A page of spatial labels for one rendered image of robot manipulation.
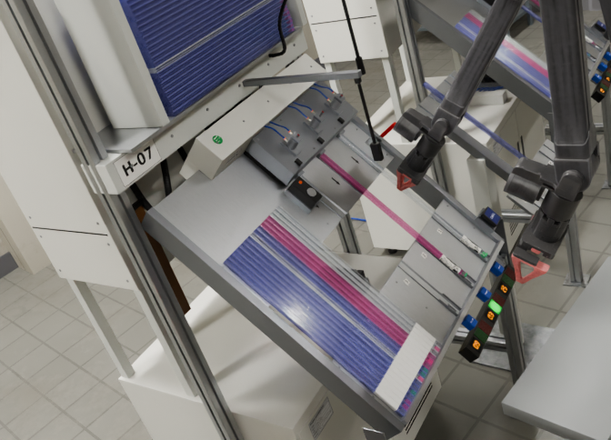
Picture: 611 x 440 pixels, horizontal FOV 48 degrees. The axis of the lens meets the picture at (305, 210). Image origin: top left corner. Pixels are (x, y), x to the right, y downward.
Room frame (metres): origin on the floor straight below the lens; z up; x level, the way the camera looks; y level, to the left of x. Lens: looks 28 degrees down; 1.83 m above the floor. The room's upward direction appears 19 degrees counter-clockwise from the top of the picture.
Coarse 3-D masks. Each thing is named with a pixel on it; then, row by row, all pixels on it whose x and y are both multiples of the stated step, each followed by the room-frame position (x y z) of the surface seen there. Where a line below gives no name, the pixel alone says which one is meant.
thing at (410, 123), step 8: (408, 112) 1.56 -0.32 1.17; (416, 112) 1.57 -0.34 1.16; (400, 120) 1.56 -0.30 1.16; (408, 120) 1.55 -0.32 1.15; (416, 120) 1.54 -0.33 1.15; (424, 120) 1.54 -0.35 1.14; (440, 120) 1.48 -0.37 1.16; (400, 128) 1.55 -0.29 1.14; (408, 128) 1.54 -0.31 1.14; (416, 128) 1.54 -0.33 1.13; (432, 128) 1.49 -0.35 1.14; (440, 128) 1.47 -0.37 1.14; (448, 128) 1.47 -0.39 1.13; (408, 136) 1.54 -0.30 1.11; (432, 136) 1.49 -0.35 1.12; (440, 136) 1.48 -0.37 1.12
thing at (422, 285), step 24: (432, 216) 1.56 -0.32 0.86; (456, 216) 1.58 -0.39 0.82; (432, 240) 1.49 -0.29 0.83; (456, 240) 1.51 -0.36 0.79; (480, 240) 1.54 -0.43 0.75; (408, 264) 1.40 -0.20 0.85; (432, 264) 1.42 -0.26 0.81; (456, 264) 1.44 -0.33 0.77; (480, 264) 1.47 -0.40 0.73; (384, 288) 1.32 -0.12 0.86; (408, 288) 1.34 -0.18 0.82; (432, 288) 1.36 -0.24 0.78; (456, 288) 1.38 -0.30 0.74; (408, 312) 1.28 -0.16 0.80; (432, 312) 1.30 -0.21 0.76; (456, 312) 1.32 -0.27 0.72; (360, 384) 1.10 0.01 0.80
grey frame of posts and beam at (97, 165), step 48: (0, 0) 1.35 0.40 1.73; (48, 48) 1.34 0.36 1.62; (288, 48) 1.83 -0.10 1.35; (48, 96) 1.35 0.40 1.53; (240, 96) 1.64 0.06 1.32; (96, 144) 1.34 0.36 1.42; (96, 192) 1.35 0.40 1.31; (144, 240) 1.34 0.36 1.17; (192, 336) 1.35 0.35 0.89; (240, 432) 1.35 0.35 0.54
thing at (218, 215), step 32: (352, 128) 1.75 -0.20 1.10; (320, 160) 1.61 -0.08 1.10; (352, 160) 1.65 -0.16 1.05; (384, 160) 1.68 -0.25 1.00; (192, 192) 1.42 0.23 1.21; (224, 192) 1.44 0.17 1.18; (256, 192) 1.47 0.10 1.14; (320, 192) 1.52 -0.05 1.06; (352, 192) 1.55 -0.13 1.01; (192, 224) 1.34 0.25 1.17; (224, 224) 1.37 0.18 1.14; (256, 224) 1.39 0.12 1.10; (320, 224) 1.44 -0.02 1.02; (224, 256) 1.29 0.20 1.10
